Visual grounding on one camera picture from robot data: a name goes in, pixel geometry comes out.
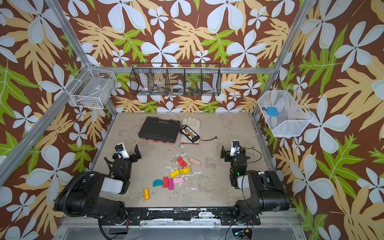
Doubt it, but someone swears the natural wood block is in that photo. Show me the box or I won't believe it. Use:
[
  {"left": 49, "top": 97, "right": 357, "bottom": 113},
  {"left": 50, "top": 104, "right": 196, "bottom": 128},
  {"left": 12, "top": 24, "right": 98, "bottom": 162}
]
[
  {"left": 182, "top": 157, "right": 192, "bottom": 167},
  {"left": 189, "top": 158, "right": 201, "bottom": 166}
]

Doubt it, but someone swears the yellow arch block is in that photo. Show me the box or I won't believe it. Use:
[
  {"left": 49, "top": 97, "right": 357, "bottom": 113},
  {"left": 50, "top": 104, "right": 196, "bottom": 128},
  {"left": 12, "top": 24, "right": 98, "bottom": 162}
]
[{"left": 180, "top": 167, "right": 191, "bottom": 175}]

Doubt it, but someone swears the red arch block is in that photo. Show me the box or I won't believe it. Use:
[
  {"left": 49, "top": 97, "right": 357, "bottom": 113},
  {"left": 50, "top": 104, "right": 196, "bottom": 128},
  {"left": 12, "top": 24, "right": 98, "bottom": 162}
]
[{"left": 177, "top": 158, "right": 188, "bottom": 169}]

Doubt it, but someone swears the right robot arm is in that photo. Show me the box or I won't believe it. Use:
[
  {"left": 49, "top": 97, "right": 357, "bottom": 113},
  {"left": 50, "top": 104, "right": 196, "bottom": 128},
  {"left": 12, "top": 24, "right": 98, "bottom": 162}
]
[{"left": 220, "top": 141, "right": 291, "bottom": 217}]

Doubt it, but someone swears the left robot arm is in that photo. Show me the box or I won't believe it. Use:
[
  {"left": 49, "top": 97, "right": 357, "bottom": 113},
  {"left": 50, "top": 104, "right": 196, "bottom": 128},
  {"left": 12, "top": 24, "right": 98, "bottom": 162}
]
[{"left": 54, "top": 143, "right": 142, "bottom": 222}]

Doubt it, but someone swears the teal quarter-round block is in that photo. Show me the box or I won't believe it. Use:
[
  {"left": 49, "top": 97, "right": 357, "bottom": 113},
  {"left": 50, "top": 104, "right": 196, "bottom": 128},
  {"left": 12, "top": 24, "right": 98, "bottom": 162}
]
[{"left": 153, "top": 179, "right": 163, "bottom": 187}]

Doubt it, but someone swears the red square block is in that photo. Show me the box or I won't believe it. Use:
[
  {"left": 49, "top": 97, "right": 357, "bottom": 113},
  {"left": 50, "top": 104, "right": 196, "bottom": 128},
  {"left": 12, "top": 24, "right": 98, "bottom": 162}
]
[{"left": 163, "top": 177, "right": 169, "bottom": 188}]

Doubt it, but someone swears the orange cylinder block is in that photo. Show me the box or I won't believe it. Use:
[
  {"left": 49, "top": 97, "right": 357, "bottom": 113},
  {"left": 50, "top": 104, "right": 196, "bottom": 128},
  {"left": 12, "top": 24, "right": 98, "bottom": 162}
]
[{"left": 143, "top": 188, "right": 151, "bottom": 201}]

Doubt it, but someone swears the yellow rectangular block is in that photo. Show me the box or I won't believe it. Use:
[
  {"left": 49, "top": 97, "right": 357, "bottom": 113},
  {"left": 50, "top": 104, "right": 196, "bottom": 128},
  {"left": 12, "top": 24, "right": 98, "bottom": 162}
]
[{"left": 170, "top": 169, "right": 181, "bottom": 179}]

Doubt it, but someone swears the magenta rectangular block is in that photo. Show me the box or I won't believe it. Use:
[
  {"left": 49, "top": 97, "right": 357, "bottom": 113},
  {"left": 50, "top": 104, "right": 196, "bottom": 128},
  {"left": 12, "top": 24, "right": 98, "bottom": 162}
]
[{"left": 168, "top": 179, "right": 175, "bottom": 190}]

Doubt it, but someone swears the pink rectangular block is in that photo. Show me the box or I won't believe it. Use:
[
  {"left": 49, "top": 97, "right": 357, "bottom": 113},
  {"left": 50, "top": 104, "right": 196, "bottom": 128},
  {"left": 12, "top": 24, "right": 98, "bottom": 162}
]
[{"left": 173, "top": 177, "right": 184, "bottom": 184}]

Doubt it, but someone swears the black tool case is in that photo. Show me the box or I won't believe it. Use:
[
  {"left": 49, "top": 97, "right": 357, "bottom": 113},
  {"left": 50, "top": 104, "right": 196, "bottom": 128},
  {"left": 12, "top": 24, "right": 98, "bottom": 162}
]
[{"left": 138, "top": 117, "right": 181, "bottom": 144}]

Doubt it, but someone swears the black charger board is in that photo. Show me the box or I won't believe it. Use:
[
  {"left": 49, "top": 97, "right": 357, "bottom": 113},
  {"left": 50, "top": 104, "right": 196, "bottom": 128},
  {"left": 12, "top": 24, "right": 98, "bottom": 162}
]
[{"left": 179, "top": 125, "right": 200, "bottom": 144}]

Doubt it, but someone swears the blue object in basket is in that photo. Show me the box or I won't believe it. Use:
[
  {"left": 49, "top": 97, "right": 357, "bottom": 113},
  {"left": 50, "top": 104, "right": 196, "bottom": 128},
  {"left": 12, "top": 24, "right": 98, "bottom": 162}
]
[{"left": 262, "top": 107, "right": 279, "bottom": 117}]

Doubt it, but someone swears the white mesh basket right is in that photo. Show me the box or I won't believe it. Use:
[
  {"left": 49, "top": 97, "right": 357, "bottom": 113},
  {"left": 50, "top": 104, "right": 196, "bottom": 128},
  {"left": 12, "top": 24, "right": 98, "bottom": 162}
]
[{"left": 258, "top": 87, "right": 315, "bottom": 138}]

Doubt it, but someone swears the tape roll in basket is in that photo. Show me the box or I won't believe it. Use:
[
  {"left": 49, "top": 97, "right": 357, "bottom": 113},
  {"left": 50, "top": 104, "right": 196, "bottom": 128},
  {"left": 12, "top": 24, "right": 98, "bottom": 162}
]
[{"left": 171, "top": 85, "right": 184, "bottom": 93}]

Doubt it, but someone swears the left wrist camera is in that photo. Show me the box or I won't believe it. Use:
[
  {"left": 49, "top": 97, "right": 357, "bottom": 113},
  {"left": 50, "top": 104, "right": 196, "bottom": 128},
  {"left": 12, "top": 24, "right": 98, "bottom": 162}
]
[{"left": 115, "top": 143, "right": 130, "bottom": 159}]

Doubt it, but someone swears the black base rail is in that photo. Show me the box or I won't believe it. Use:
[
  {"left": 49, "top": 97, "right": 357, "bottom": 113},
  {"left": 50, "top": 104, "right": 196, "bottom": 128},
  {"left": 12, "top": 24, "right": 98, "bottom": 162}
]
[{"left": 101, "top": 206, "right": 261, "bottom": 227}]

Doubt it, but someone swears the black wire basket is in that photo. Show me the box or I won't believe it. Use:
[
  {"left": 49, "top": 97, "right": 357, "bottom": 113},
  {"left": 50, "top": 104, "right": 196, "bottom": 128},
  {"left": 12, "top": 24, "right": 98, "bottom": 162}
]
[{"left": 129, "top": 63, "right": 222, "bottom": 97}]

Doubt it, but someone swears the white wire basket left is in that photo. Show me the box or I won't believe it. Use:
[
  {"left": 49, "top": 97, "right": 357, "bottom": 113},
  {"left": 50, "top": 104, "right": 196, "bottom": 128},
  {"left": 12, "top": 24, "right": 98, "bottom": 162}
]
[{"left": 68, "top": 67, "right": 117, "bottom": 109}]

